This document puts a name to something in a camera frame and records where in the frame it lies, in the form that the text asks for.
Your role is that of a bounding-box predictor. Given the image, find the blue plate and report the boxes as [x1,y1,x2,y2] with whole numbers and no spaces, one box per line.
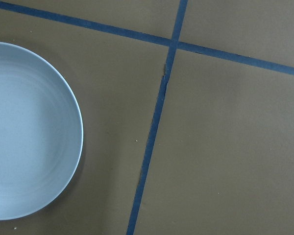
[0,42,83,220]

